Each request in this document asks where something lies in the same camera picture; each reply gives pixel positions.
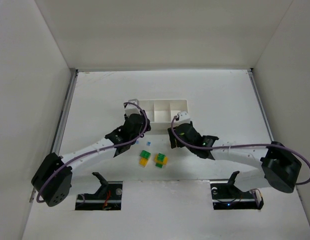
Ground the white three-compartment container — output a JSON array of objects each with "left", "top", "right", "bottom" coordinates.
[{"left": 138, "top": 99, "right": 188, "bottom": 135}]

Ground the right aluminium table rail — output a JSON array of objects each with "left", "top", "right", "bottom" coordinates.
[{"left": 247, "top": 67, "right": 286, "bottom": 178}]

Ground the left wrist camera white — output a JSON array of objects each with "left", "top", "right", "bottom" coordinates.
[{"left": 123, "top": 98, "right": 140, "bottom": 117}]

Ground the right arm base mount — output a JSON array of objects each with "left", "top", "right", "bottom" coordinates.
[{"left": 210, "top": 171, "right": 264, "bottom": 210}]

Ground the green yellow lego stack right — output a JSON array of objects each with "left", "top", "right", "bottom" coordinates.
[{"left": 154, "top": 153, "right": 168, "bottom": 168}]

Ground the green yellow lego stack left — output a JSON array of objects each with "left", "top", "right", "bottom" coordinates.
[{"left": 139, "top": 150, "right": 151, "bottom": 167}]

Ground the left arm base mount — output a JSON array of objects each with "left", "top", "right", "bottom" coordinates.
[{"left": 75, "top": 172, "right": 123, "bottom": 211}]

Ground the left aluminium table rail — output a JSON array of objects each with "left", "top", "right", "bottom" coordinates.
[{"left": 31, "top": 68, "right": 79, "bottom": 207}]

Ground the aluminium table rail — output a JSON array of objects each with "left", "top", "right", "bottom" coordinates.
[
  {"left": 247, "top": 67, "right": 286, "bottom": 178},
  {"left": 31, "top": 68, "right": 79, "bottom": 207}
]

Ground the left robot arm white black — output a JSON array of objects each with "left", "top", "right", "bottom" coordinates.
[{"left": 31, "top": 110, "right": 151, "bottom": 207}]

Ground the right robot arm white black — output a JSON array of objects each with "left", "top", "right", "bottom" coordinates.
[{"left": 167, "top": 122, "right": 302, "bottom": 194}]

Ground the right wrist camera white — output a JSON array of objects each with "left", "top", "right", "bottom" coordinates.
[{"left": 174, "top": 111, "right": 191, "bottom": 125}]

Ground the green yellow lego stack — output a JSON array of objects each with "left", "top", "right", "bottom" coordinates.
[
  {"left": 154, "top": 153, "right": 168, "bottom": 168},
  {"left": 139, "top": 150, "right": 151, "bottom": 167}
]

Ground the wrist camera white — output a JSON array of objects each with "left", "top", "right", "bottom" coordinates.
[
  {"left": 123, "top": 98, "right": 140, "bottom": 117},
  {"left": 174, "top": 111, "right": 191, "bottom": 125}
]

